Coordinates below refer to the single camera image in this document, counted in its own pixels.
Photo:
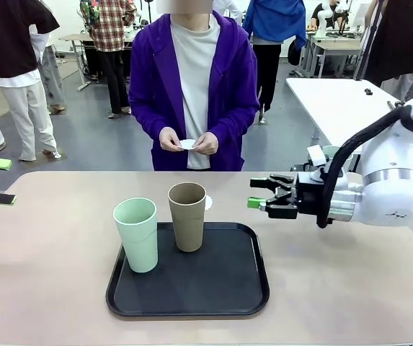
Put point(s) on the person in black coat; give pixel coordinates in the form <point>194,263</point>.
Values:
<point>397,36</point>

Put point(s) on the white scalloped paper coaster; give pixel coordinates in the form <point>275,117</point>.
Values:
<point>187,145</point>
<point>209,203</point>

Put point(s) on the person in black top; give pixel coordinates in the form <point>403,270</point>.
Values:
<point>8,36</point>

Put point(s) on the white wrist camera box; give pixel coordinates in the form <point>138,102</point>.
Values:
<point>316,154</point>

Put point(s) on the grey desk with robot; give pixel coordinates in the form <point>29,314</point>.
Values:
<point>336,45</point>

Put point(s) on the pale green plastic cup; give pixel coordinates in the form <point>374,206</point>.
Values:
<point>330,150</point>
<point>137,245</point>

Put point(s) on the person in blue jacket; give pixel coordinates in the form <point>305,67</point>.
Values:
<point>274,18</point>

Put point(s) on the person in plaid shirt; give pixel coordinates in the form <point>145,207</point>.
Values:
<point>110,25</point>

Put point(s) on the brown plastic cup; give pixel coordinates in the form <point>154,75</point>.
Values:
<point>188,223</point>

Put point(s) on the person's left forearm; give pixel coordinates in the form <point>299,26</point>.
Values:
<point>235,122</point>

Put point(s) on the grey background desk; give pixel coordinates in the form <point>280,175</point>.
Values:
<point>74,37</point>

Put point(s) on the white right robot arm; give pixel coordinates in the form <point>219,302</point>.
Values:
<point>390,194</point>

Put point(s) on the black round bag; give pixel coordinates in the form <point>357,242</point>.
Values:
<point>293,54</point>

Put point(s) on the person's left hand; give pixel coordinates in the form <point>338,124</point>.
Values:
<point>208,144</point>

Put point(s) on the seated person in black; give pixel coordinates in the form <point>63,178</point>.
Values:
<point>313,18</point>

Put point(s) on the small black object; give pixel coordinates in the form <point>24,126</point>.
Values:
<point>368,91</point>

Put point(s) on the person's right forearm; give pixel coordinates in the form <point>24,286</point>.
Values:
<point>148,120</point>

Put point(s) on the white table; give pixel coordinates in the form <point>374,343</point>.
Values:
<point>336,104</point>

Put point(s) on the black plastic tray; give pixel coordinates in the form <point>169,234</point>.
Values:
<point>209,281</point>

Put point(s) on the person's right hand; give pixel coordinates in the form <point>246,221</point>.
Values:
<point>168,138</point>

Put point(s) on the person in white shirt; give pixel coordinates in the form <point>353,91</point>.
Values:
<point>229,9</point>

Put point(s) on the person in grey trousers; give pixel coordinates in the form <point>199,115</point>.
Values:
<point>51,72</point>

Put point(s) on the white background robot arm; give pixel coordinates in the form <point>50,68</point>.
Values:
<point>323,18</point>

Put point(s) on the person in purple hoodie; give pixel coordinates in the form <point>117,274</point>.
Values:
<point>148,90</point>

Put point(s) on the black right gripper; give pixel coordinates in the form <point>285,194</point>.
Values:
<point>308,196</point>

